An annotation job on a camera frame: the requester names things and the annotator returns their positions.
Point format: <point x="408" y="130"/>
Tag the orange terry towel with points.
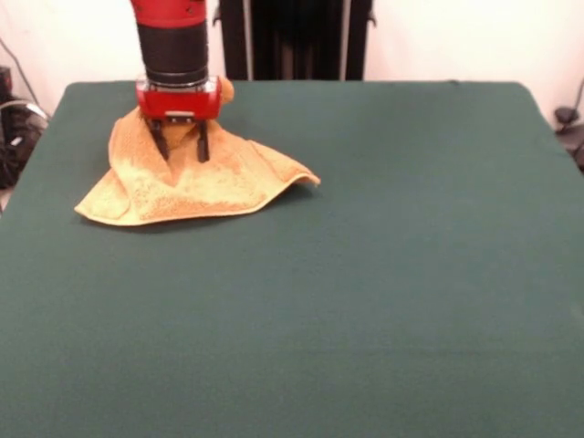
<point x="205" y="191"/>

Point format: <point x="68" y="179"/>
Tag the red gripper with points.
<point x="182" y="102"/>

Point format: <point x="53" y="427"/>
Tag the dark green table cloth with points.
<point x="319" y="319"/>

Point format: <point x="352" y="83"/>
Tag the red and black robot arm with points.
<point x="173" y="45"/>

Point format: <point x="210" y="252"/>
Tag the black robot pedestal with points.
<point x="296" y="45"/>

